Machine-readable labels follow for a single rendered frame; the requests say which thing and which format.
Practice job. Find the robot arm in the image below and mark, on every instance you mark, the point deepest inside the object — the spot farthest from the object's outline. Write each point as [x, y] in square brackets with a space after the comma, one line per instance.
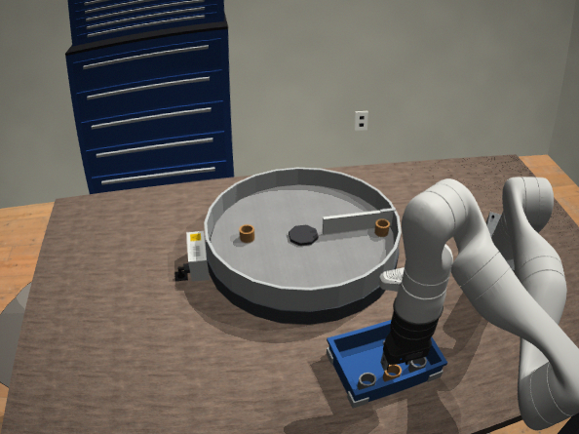
[546, 395]

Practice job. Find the bronze bushing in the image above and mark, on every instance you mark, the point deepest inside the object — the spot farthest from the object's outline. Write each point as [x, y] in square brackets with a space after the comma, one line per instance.
[247, 233]
[396, 369]
[382, 231]

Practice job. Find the blue crate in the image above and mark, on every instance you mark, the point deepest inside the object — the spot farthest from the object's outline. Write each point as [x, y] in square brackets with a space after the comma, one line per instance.
[361, 351]

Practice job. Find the grey metal ring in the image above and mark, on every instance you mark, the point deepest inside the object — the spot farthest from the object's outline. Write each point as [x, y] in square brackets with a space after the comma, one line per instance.
[420, 361]
[366, 377]

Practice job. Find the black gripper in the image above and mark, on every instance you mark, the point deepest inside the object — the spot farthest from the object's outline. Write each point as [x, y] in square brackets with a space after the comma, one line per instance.
[414, 321]

